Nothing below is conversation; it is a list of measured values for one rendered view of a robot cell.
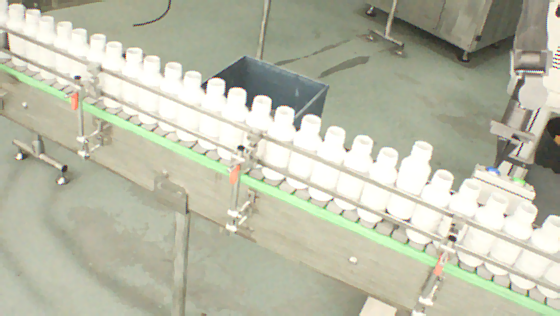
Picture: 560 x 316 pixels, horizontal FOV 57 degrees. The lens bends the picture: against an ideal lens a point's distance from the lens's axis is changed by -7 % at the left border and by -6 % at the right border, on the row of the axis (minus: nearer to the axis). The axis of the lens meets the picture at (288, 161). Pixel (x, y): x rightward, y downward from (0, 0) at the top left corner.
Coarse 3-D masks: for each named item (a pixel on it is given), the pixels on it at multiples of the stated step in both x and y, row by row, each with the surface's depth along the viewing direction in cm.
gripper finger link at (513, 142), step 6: (492, 126) 112; (498, 126) 112; (492, 132) 113; (498, 132) 112; (504, 132) 112; (510, 132) 111; (510, 138) 111; (516, 138) 114; (510, 144) 112; (516, 144) 111; (504, 150) 117; (510, 150) 112; (504, 156) 114; (498, 162) 117
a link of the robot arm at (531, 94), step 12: (552, 60) 107; (516, 72) 110; (528, 72) 111; (540, 72) 111; (528, 84) 102; (540, 84) 102; (516, 96) 107; (528, 96) 103; (540, 96) 102; (528, 108) 103
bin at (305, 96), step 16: (240, 64) 179; (256, 64) 180; (272, 64) 178; (224, 80) 173; (240, 80) 184; (256, 80) 183; (272, 80) 180; (288, 80) 178; (304, 80) 175; (224, 96) 178; (272, 96) 183; (288, 96) 181; (304, 96) 178; (320, 96) 168; (304, 112) 159; (320, 112) 176
